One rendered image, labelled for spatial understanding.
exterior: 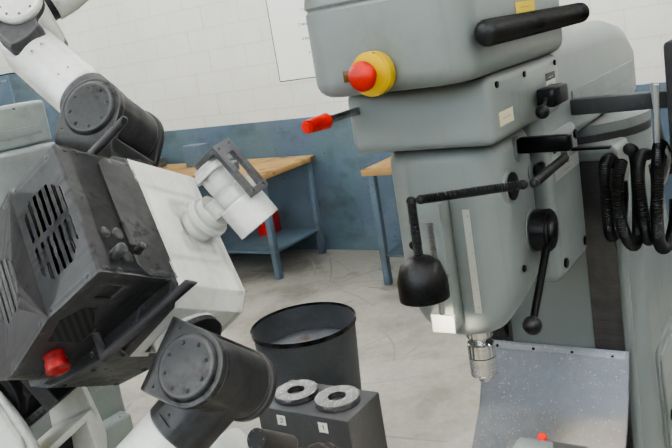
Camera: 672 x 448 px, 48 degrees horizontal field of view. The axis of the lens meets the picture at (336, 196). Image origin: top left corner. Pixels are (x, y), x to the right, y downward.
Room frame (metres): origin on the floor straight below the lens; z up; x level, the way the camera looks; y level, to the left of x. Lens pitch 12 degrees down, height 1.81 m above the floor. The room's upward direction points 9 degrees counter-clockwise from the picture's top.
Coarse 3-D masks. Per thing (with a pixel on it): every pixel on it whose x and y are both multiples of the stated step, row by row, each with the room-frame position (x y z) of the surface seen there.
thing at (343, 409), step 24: (288, 384) 1.45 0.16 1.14; (312, 384) 1.43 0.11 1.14; (288, 408) 1.37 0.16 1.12; (312, 408) 1.35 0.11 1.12; (336, 408) 1.32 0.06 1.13; (360, 408) 1.32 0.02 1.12; (288, 432) 1.36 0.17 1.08; (312, 432) 1.33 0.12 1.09; (336, 432) 1.30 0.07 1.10; (360, 432) 1.31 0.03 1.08; (384, 432) 1.37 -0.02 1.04
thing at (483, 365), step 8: (472, 352) 1.20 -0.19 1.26; (480, 352) 1.19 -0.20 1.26; (488, 352) 1.19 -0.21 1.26; (472, 360) 1.20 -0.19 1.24; (480, 360) 1.19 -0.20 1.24; (488, 360) 1.19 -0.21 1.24; (496, 360) 1.21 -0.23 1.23; (472, 368) 1.20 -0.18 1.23; (480, 368) 1.19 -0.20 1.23; (488, 368) 1.19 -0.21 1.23; (496, 368) 1.20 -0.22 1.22; (480, 376) 1.19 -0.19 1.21; (488, 376) 1.19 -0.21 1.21
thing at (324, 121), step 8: (344, 112) 1.13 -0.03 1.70; (352, 112) 1.15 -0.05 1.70; (312, 120) 1.06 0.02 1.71; (320, 120) 1.07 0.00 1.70; (328, 120) 1.08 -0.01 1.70; (336, 120) 1.11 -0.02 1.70; (304, 128) 1.05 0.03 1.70; (312, 128) 1.05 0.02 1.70; (320, 128) 1.07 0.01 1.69; (328, 128) 1.09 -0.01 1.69
